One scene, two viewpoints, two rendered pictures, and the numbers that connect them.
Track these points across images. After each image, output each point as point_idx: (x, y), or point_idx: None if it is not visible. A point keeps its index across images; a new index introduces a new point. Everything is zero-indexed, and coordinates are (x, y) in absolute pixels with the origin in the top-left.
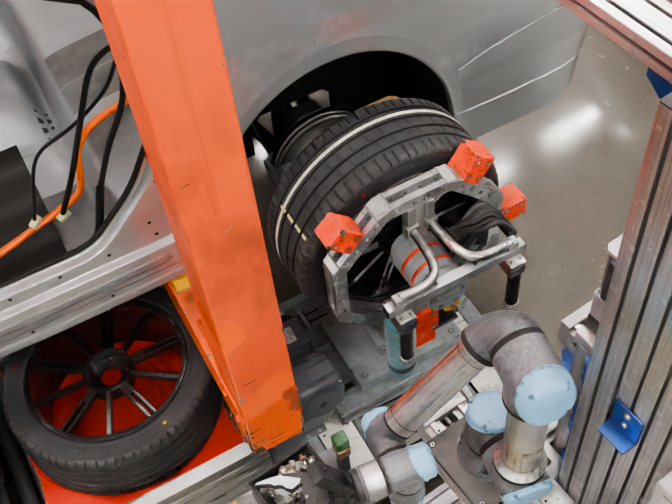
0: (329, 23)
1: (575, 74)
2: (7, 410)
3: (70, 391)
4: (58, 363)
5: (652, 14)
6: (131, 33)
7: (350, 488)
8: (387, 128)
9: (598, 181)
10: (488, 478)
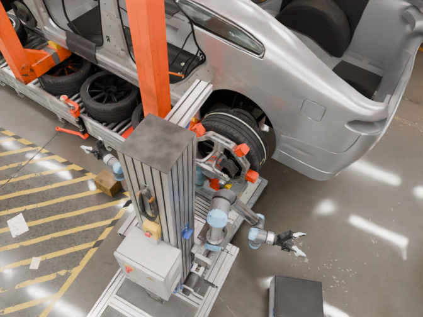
0: (244, 82)
1: (376, 204)
2: (140, 104)
3: None
4: None
5: (188, 104)
6: (128, 12)
7: (102, 154)
8: (235, 122)
9: (330, 228)
10: None
